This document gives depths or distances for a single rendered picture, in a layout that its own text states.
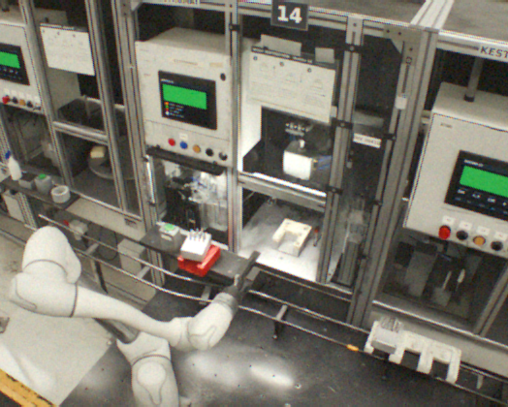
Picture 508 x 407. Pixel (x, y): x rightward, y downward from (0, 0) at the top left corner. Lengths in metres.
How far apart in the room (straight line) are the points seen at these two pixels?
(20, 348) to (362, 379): 2.08
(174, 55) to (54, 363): 2.01
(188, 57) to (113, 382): 1.32
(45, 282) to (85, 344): 1.70
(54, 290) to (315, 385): 1.13
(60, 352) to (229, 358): 1.34
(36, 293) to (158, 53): 0.96
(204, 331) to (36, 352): 1.77
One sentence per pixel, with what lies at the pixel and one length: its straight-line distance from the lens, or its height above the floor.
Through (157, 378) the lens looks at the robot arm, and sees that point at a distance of 1.70.
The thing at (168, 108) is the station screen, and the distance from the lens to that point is 1.83.
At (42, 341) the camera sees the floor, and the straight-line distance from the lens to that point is 3.16.
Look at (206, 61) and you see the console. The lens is 1.68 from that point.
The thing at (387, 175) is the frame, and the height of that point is 1.52.
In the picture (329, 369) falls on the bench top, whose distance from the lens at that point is 2.04.
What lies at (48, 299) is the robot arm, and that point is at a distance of 1.36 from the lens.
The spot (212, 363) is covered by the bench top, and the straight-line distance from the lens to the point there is 2.03.
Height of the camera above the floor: 2.39
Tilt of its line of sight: 37 degrees down
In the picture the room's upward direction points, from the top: 1 degrees clockwise
